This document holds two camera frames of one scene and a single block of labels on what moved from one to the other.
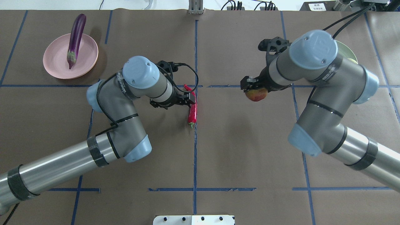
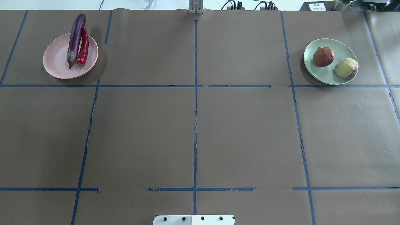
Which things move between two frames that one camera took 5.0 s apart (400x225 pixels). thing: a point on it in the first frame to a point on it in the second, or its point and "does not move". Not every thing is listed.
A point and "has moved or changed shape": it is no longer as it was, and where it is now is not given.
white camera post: (194, 220) does not move
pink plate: (55, 57) does not move
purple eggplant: (75, 39) does not move
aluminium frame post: (195, 7) does not move
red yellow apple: (257, 94) has moved or changed shape
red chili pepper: (192, 113) to (83, 51)
